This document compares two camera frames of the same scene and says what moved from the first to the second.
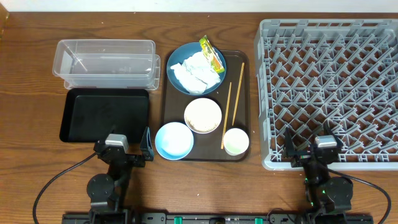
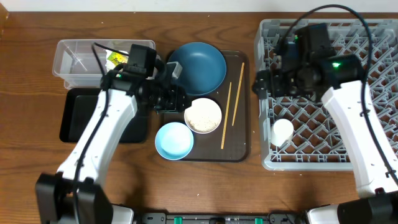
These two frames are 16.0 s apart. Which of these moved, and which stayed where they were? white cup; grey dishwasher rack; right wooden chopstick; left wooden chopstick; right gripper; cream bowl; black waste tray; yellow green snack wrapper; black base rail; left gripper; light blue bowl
Moved: left gripper; yellow green snack wrapper; right gripper; white cup
Stayed: cream bowl; left wooden chopstick; black base rail; right wooden chopstick; light blue bowl; black waste tray; grey dishwasher rack
